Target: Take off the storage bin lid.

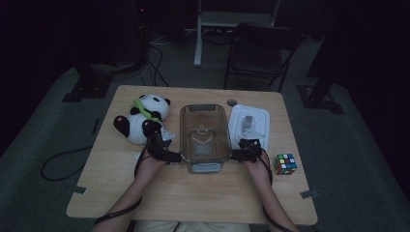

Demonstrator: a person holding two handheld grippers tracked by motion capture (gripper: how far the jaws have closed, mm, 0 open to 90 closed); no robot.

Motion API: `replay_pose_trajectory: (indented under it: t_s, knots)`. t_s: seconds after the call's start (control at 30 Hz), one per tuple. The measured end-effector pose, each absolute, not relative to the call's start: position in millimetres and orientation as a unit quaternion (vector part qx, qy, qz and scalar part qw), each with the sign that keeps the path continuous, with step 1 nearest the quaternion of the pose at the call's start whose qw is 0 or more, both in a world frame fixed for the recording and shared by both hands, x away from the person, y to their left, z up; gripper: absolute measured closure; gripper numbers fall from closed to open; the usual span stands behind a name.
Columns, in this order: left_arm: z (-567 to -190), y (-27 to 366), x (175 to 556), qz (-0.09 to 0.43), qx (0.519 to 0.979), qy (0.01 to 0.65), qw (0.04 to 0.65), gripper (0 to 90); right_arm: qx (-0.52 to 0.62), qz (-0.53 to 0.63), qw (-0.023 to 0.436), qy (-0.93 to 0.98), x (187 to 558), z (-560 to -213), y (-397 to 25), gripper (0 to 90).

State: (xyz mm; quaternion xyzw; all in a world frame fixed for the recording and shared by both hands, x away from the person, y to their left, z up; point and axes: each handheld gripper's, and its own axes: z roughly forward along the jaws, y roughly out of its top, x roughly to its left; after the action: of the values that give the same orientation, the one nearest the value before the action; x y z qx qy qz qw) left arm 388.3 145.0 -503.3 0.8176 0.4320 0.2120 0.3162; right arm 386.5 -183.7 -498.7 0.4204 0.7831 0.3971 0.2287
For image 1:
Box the black folding chair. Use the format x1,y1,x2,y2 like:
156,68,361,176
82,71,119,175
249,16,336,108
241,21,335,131
223,21,305,94

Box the panda plush toy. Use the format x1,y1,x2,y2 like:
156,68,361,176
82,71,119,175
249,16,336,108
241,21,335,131
112,93,172,146

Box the person's left hand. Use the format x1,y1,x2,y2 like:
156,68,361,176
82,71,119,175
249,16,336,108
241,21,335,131
134,154,170,183

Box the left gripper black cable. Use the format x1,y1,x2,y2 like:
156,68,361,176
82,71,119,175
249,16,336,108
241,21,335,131
94,146,150,226

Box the black stand with base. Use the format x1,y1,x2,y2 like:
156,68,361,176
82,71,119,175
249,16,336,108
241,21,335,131
61,61,114,104
295,0,345,115

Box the white storage box lid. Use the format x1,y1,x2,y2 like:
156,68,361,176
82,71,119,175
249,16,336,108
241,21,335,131
227,102,272,151

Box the white metal desk frame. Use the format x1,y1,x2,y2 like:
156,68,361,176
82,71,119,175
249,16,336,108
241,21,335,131
192,0,282,68

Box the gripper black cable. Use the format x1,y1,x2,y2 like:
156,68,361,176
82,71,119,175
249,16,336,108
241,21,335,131
260,147,293,232
94,146,150,226

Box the bundle of black floor cables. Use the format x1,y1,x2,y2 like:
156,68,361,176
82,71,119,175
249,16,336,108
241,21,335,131
140,43,170,88

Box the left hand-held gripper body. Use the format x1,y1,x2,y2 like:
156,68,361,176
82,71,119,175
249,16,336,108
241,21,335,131
145,127,177,162

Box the black floor cable loop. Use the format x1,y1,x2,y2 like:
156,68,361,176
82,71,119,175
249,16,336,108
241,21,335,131
40,146,95,183

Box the clear plastic storage box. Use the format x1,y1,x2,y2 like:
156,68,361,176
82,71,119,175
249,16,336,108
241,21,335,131
179,102,233,174

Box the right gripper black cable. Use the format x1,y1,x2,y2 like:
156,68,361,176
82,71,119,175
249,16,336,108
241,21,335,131
260,147,293,232

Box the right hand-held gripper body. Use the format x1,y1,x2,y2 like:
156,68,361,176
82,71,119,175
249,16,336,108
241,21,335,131
238,137,265,164

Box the person's beige trousers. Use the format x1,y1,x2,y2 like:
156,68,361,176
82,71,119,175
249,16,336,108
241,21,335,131
133,219,251,232

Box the colourful puzzle cube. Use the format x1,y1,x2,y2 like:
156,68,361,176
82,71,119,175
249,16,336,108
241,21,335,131
273,153,299,176

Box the person's right hand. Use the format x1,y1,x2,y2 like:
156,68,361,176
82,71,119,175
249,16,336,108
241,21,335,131
244,151,274,189

